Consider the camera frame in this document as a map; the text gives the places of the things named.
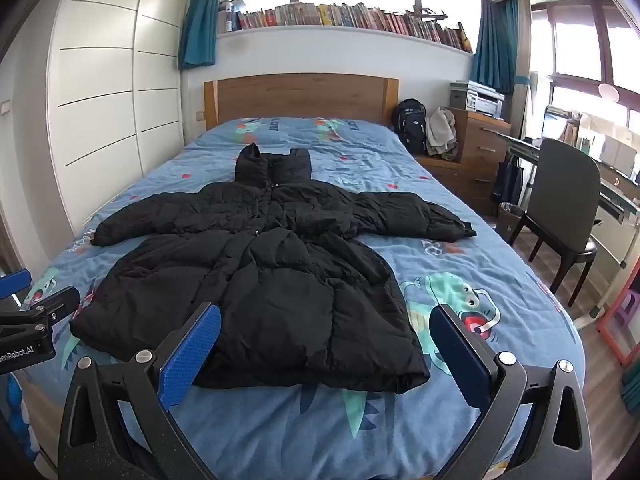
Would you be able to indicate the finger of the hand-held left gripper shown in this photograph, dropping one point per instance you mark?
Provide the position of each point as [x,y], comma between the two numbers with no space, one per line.
[15,286]
[57,302]

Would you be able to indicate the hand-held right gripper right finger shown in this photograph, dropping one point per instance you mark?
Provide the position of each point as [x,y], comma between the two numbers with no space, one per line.
[457,355]

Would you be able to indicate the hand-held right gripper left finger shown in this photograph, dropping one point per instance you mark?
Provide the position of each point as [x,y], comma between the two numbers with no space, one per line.
[192,350]

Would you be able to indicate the black puffer coat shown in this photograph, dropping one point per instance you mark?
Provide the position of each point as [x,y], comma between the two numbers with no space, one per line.
[275,285]

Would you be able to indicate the grey clothes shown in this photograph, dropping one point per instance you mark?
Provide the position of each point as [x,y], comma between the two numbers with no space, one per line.
[440,132]

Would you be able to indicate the mesh trash bin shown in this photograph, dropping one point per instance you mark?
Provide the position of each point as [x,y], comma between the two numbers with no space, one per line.
[509,220]

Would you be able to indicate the colourful plastic stool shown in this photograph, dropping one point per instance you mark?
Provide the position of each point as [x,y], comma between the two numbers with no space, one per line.
[631,310]

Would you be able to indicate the dark hanging bag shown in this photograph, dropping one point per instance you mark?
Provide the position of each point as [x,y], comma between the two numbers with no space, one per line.
[510,180]

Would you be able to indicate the dark upholstered chair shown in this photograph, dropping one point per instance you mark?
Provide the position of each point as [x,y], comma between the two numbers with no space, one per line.
[562,195]

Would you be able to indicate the wooden dresser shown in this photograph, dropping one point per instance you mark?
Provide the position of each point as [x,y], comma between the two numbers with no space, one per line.
[482,145]

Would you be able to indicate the white wardrobe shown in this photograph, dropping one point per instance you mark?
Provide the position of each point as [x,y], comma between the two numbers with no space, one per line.
[100,85]

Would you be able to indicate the black backpack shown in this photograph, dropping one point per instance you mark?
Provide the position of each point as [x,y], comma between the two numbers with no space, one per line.
[411,127]

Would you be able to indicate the white printer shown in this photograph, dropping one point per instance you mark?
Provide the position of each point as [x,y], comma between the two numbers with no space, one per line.
[480,100]

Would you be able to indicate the wooden headboard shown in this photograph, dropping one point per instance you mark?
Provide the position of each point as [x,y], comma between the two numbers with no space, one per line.
[300,97]

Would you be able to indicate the round white lamp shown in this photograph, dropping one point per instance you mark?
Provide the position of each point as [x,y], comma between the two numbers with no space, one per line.
[608,91]

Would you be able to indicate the teal curtain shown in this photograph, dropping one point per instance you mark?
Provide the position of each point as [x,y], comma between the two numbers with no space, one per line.
[492,50]
[200,20]

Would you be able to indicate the model airplane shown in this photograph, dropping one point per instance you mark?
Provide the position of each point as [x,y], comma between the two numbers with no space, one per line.
[425,12]

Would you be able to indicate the row of books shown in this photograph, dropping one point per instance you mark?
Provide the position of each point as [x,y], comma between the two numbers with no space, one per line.
[350,15]

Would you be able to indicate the wall light switch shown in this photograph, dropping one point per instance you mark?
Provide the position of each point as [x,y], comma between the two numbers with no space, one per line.
[5,107]

